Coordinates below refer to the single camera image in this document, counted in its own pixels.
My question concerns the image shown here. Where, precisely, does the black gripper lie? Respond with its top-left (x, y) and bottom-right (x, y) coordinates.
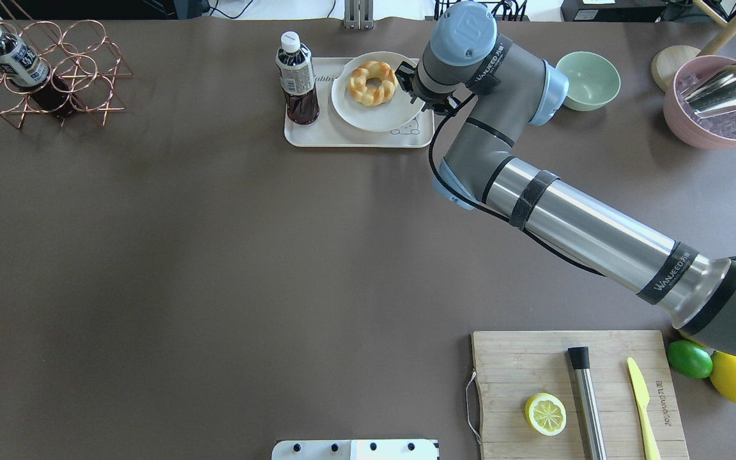
top-left (396, 61), bottom-right (459, 116)

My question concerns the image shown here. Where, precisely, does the white plate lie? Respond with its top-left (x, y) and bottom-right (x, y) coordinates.
top-left (331, 50), bottom-right (424, 133)

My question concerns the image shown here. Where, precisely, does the twisted ring donut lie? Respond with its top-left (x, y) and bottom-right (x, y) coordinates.
top-left (348, 61), bottom-right (398, 107)

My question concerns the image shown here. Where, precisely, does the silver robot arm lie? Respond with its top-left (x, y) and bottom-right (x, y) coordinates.
top-left (396, 1), bottom-right (736, 355)

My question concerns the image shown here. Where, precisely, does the cream serving tray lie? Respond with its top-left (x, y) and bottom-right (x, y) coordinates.
top-left (284, 56), bottom-right (435, 148)

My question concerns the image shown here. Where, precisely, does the dark tea bottle on tray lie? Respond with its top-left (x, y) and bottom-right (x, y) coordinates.
top-left (275, 30), bottom-right (319, 125)

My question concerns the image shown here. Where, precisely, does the mint green bowl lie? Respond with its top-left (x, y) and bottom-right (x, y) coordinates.
top-left (556, 50), bottom-right (622, 112)

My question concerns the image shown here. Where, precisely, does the wooden mug tree stand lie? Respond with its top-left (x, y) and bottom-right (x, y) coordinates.
top-left (650, 1), bottom-right (736, 91)

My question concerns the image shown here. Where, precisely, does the wooden cutting board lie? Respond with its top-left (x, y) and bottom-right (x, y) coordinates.
top-left (472, 331), bottom-right (689, 459)

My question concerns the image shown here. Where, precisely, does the pink bowl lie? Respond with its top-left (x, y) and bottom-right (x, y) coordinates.
top-left (663, 56), bottom-right (736, 150)

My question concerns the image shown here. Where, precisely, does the metal ice scoop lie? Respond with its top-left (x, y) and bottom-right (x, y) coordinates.
top-left (684, 63), bottom-right (736, 119)

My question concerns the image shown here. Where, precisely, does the lemon half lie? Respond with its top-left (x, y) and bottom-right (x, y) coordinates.
top-left (524, 392), bottom-right (567, 436)

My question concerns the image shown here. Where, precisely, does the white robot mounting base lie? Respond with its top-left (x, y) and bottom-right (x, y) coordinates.
top-left (271, 438), bottom-right (440, 459)

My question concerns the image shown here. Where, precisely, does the green lime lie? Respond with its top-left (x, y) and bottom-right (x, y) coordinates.
top-left (666, 340), bottom-right (714, 379)

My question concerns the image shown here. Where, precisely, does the yellow plastic knife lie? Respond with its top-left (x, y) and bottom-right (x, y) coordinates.
top-left (626, 357), bottom-right (662, 459)

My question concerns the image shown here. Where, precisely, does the dark bottle in rack front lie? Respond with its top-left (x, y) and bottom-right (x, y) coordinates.
top-left (0, 26), bottom-right (76, 118)

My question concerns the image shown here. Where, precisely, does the aluminium frame post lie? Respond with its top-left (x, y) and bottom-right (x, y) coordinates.
top-left (344, 0), bottom-right (374, 30)

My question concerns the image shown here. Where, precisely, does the copper wire bottle rack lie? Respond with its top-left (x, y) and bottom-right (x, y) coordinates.
top-left (0, 19), bottom-right (134, 129)

